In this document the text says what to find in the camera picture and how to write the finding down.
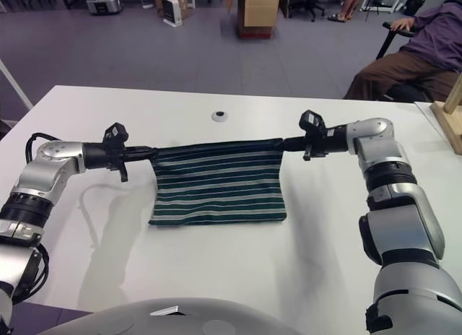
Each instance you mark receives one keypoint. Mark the black office chair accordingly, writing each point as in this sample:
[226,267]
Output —
[406,91]

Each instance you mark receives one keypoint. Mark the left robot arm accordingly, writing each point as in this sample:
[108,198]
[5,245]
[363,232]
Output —
[43,176]

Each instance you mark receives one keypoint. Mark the white box appliance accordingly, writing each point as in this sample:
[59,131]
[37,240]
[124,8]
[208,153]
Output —
[170,11]

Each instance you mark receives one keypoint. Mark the silver machine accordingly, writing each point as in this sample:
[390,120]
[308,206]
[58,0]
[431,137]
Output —
[103,4]

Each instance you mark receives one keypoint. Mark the open cardboard box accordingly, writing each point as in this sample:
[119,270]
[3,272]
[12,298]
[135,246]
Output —
[258,10]

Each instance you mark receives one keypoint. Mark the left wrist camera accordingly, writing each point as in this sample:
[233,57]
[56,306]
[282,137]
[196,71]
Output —
[116,134]

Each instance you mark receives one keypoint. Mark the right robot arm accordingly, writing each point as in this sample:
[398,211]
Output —
[400,205]

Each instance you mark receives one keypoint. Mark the person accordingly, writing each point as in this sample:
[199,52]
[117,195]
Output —
[415,64]
[348,4]

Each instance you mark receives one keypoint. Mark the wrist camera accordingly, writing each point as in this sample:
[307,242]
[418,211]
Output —
[116,134]
[311,121]

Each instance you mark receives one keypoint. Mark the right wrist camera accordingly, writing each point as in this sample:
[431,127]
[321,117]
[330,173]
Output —
[311,121]

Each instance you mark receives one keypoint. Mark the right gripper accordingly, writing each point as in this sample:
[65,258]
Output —
[337,140]

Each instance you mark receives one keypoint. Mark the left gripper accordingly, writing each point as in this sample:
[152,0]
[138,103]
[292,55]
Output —
[96,155]

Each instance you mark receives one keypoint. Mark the green white striped T-shirt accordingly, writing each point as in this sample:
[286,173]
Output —
[218,185]

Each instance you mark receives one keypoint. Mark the wooden frame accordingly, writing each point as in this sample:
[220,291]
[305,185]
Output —
[449,115]

